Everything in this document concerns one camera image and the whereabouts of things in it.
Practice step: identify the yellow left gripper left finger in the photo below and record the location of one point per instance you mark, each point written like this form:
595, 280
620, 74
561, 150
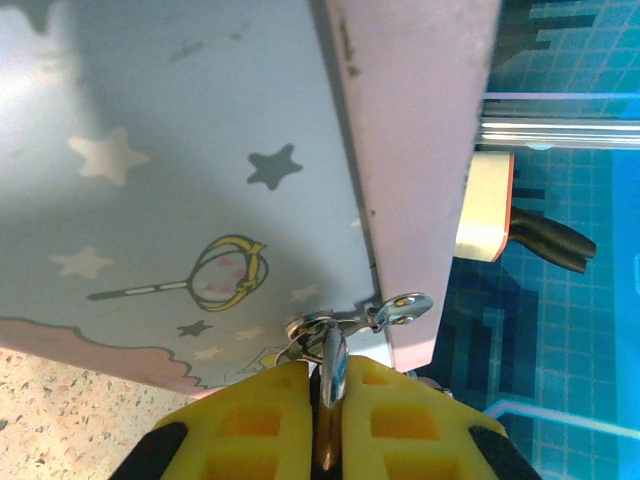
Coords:
250, 430

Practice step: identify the white and orange device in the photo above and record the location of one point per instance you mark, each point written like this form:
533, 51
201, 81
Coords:
482, 205

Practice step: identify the blue cartoon tin box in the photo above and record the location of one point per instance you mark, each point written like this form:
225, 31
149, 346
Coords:
200, 150

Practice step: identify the aluminium rail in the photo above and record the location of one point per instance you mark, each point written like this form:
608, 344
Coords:
560, 131

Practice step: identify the blue grid cutting mat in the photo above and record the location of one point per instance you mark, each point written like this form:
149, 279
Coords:
575, 325

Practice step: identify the black padlock with silver shackle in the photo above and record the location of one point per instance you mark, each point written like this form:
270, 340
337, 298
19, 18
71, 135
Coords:
335, 370

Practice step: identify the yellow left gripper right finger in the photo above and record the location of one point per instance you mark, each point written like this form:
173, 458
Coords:
410, 430

